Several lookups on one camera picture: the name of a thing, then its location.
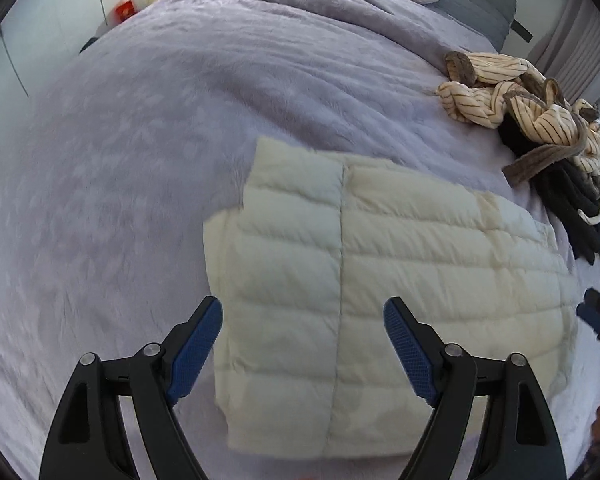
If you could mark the purple plush blanket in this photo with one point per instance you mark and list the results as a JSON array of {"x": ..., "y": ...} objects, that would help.
[{"x": 130, "y": 160}]

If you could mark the white wardrobe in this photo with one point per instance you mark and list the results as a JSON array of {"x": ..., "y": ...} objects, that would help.
[{"x": 40, "y": 35}]

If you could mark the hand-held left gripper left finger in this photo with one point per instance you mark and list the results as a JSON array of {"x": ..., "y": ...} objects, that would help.
[{"x": 195, "y": 350}]

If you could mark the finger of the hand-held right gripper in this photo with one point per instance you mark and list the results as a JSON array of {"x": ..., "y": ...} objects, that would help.
[{"x": 590, "y": 312}]

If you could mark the cream striped robe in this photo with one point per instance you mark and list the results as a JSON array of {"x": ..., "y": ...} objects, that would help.
[{"x": 545, "y": 120}]

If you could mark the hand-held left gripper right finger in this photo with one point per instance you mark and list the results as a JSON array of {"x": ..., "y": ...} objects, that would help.
[{"x": 412, "y": 355}]

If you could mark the white puffer jacket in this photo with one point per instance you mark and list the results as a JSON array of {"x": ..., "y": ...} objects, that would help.
[{"x": 405, "y": 270}]

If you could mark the grey quilted pillow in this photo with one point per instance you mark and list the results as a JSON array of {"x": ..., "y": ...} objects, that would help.
[{"x": 480, "y": 15}]

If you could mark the black garment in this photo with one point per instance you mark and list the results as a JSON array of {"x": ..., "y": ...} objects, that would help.
[{"x": 580, "y": 210}]

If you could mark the grey curtain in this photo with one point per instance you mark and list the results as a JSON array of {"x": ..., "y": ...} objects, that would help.
[{"x": 580, "y": 50}]

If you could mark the red box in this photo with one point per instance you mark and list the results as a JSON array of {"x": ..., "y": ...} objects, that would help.
[{"x": 123, "y": 10}]

